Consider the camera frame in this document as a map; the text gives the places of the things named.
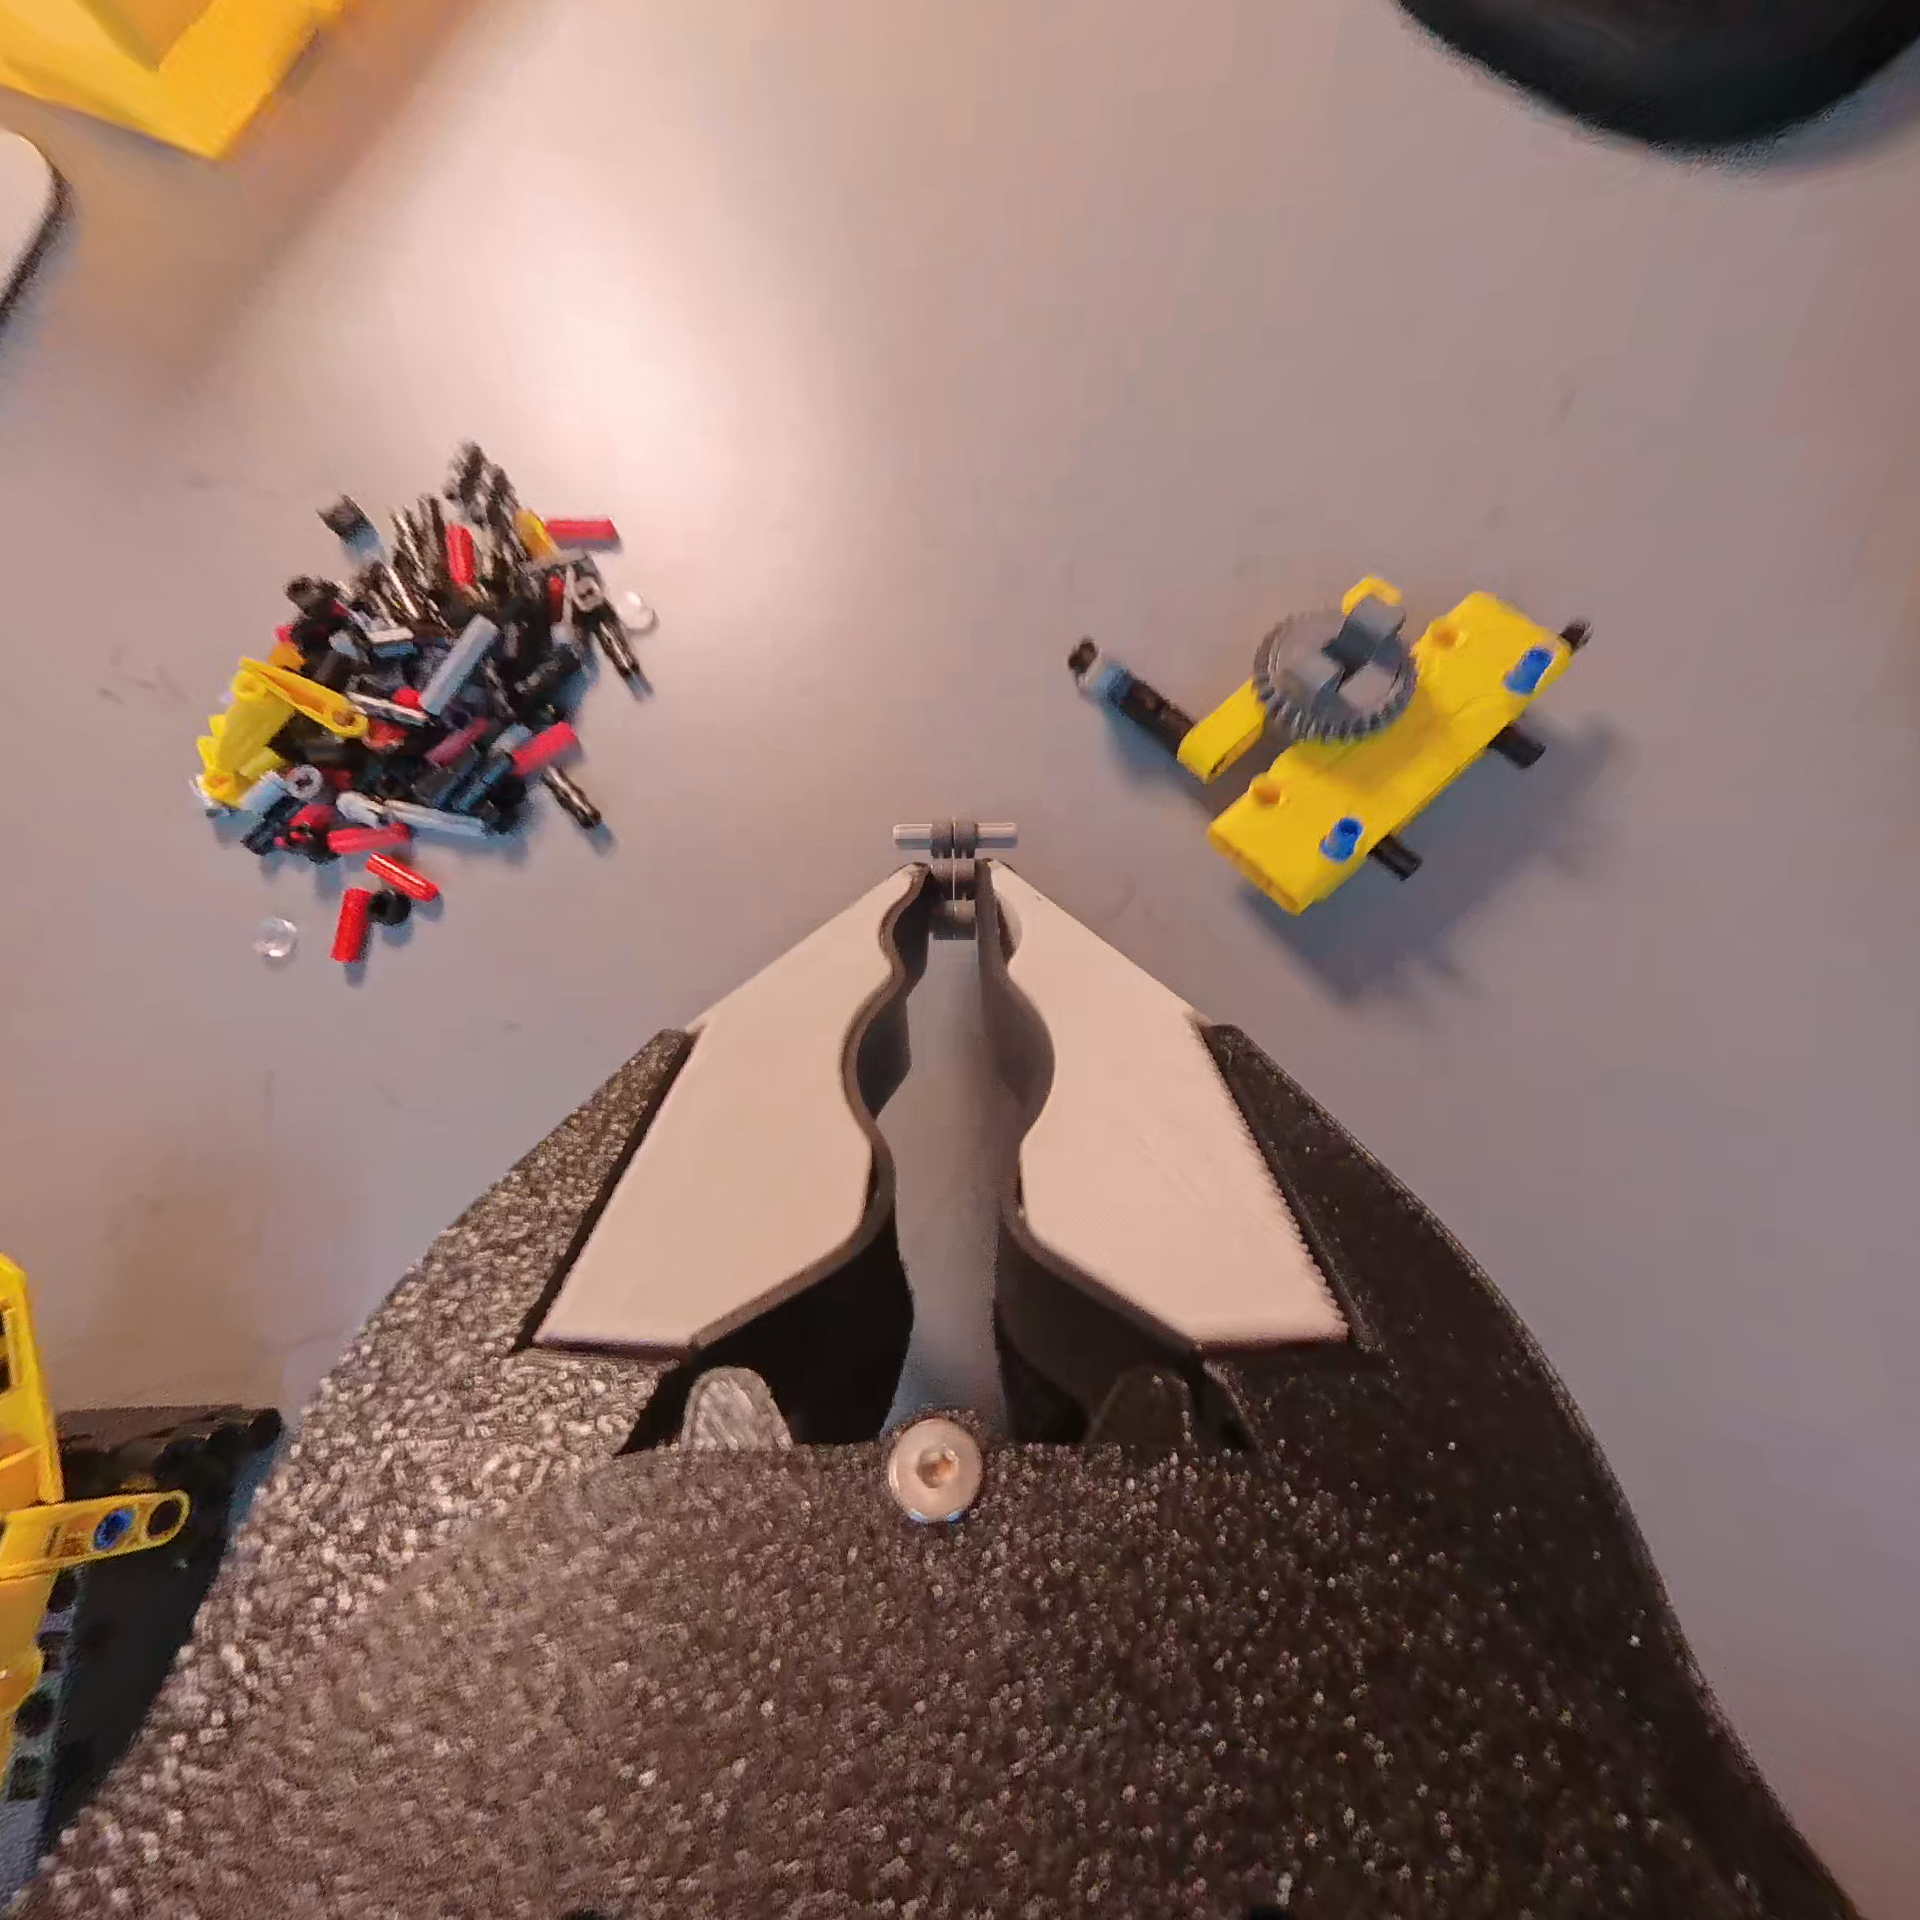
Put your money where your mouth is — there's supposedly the small grey connector assembly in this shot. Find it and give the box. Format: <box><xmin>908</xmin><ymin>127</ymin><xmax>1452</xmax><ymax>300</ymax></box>
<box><xmin>890</xmin><ymin>816</ymin><xmax>1026</xmax><ymax>944</ymax></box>

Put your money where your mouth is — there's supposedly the pile of small building pieces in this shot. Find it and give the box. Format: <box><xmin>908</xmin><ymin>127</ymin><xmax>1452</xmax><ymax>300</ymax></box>
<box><xmin>190</xmin><ymin>442</ymin><xmax>663</xmax><ymax>966</ymax></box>

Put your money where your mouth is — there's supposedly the yellow beam assembly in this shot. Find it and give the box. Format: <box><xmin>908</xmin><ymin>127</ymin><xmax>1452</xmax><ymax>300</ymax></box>
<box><xmin>1066</xmin><ymin>577</ymin><xmax>1595</xmax><ymax>917</ymax></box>

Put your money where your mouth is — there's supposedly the yellow storage bin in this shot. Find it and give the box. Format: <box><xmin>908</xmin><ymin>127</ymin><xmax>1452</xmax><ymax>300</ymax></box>
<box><xmin>0</xmin><ymin>0</ymin><xmax>353</xmax><ymax>162</ymax></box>

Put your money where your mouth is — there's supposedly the yellow and black robot model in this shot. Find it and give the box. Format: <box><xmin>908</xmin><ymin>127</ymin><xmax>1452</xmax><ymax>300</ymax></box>
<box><xmin>0</xmin><ymin>1250</ymin><xmax>287</xmax><ymax>1862</ymax></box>

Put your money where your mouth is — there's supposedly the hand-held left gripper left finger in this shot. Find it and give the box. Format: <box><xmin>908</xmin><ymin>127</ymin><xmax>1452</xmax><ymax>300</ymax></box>
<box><xmin>533</xmin><ymin>869</ymin><xmax>933</xmax><ymax>1431</ymax></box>

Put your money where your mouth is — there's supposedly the black wrist rest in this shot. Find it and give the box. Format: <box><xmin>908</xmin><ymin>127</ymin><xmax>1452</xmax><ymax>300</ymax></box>
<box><xmin>1391</xmin><ymin>0</ymin><xmax>1908</xmax><ymax>145</ymax></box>

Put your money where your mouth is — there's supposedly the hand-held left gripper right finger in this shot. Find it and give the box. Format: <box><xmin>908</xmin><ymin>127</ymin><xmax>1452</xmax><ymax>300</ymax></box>
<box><xmin>976</xmin><ymin>869</ymin><xmax>1349</xmax><ymax>1425</ymax></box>

